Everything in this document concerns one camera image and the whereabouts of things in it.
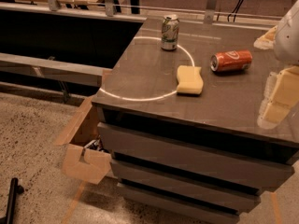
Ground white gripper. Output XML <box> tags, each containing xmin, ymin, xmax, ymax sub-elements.
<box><xmin>253</xmin><ymin>0</ymin><xmax>299</xmax><ymax>129</ymax></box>

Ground green white 7up can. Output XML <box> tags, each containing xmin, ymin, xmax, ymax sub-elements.
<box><xmin>161</xmin><ymin>14</ymin><xmax>179</xmax><ymax>50</ymax></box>

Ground orange soda can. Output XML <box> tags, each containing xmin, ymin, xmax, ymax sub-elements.
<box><xmin>210</xmin><ymin>50</ymin><xmax>252</xmax><ymax>72</ymax></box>

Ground yellow sponge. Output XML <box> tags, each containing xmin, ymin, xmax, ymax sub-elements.
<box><xmin>177</xmin><ymin>65</ymin><xmax>204</xmax><ymax>95</ymax></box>

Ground grey drawer cabinet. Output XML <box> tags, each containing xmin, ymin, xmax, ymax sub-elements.
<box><xmin>92</xmin><ymin>17</ymin><xmax>299</xmax><ymax>224</ymax></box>

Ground top grey drawer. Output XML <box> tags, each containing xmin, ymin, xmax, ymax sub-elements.
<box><xmin>97</xmin><ymin>121</ymin><xmax>295</xmax><ymax>192</ymax></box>

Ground grey drawer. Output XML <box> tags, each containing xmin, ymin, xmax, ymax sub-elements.
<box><xmin>111</xmin><ymin>160</ymin><xmax>261</xmax><ymax>214</ymax></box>
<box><xmin>97</xmin><ymin>121</ymin><xmax>295</xmax><ymax>192</ymax></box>
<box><xmin>117</xmin><ymin>183</ymin><xmax>239</xmax><ymax>224</ymax></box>

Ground middle grey drawer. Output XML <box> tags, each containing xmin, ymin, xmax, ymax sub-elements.
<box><xmin>111</xmin><ymin>160</ymin><xmax>261</xmax><ymax>214</ymax></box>

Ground bottom grey drawer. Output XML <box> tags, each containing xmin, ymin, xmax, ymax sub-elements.
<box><xmin>117</xmin><ymin>183</ymin><xmax>239</xmax><ymax>224</ymax></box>

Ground open cardboard box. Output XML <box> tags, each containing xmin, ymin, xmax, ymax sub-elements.
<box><xmin>53</xmin><ymin>92</ymin><xmax>111</xmax><ymax>184</ymax></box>

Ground grey metal railing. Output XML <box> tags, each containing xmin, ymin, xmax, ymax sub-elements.
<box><xmin>0</xmin><ymin>0</ymin><xmax>284</xmax><ymax>26</ymax></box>

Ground black pole on floor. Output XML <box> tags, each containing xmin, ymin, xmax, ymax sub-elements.
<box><xmin>0</xmin><ymin>177</ymin><xmax>24</xmax><ymax>224</ymax></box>

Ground black hanging cables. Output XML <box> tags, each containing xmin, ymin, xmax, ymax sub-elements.
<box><xmin>226</xmin><ymin>0</ymin><xmax>250</xmax><ymax>22</ymax></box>

